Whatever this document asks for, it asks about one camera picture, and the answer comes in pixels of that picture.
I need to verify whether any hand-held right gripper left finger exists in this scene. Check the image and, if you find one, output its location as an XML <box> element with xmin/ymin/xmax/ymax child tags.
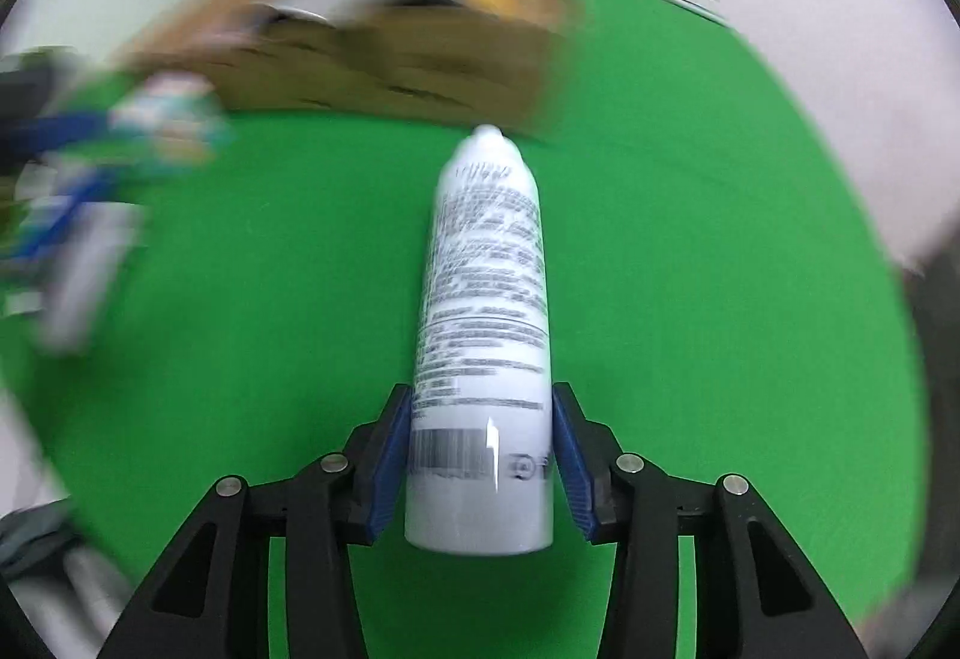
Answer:
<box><xmin>97</xmin><ymin>383</ymin><xmax>415</xmax><ymax>659</ymax></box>

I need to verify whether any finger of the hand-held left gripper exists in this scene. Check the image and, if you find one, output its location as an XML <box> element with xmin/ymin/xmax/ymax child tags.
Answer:
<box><xmin>11</xmin><ymin>168</ymin><xmax>127</xmax><ymax>264</ymax></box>
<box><xmin>0</xmin><ymin>110</ymin><xmax>115</xmax><ymax>164</ymax></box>

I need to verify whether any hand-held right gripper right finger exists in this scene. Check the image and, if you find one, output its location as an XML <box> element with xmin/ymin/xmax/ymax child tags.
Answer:
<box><xmin>551</xmin><ymin>381</ymin><xmax>871</xmax><ymax>659</ymax></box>

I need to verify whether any colourful printed game box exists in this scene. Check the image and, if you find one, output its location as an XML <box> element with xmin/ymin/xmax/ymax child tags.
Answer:
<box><xmin>112</xmin><ymin>70</ymin><xmax>235</xmax><ymax>167</ymax></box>

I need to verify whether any white spray can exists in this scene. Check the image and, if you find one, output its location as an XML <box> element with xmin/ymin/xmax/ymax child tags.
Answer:
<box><xmin>403</xmin><ymin>124</ymin><xmax>556</xmax><ymax>556</ymax></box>

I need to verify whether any cardboard box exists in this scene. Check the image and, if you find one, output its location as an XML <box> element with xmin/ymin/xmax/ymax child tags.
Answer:
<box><xmin>112</xmin><ymin>0</ymin><xmax>593</xmax><ymax>143</ymax></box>

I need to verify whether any grey metal frame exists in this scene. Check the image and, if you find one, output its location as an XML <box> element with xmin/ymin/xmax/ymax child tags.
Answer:
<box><xmin>0</xmin><ymin>498</ymin><xmax>137</xmax><ymax>659</ymax></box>

